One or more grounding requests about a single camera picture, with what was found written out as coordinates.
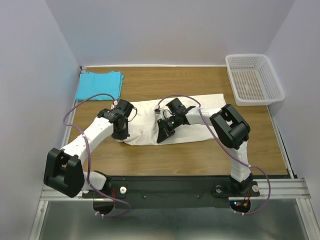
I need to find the white plastic basket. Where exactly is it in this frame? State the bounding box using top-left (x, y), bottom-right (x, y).
top-left (225, 54), bottom-right (285, 106)

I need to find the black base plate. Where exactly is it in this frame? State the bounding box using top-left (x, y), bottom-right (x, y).
top-left (82, 175), bottom-right (261, 210)

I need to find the aluminium frame rail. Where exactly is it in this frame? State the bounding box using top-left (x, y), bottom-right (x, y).
top-left (40, 178), bottom-right (311, 201)

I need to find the white t shirt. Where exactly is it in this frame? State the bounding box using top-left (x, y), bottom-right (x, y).
top-left (123, 93), bottom-right (226, 146)

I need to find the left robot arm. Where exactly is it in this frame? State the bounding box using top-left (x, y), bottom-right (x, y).
top-left (43, 99), bottom-right (135, 198)

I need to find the folded blue t shirt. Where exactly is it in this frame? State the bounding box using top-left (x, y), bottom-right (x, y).
top-left (75, 71), bottom-right (124, 102)

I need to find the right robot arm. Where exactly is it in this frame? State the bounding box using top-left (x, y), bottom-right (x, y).
top-left (154, 97), bottom-right (253, 195)

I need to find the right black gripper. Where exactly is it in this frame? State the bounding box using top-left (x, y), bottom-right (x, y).
top-left (157, 114), bottom-right (181, 143)

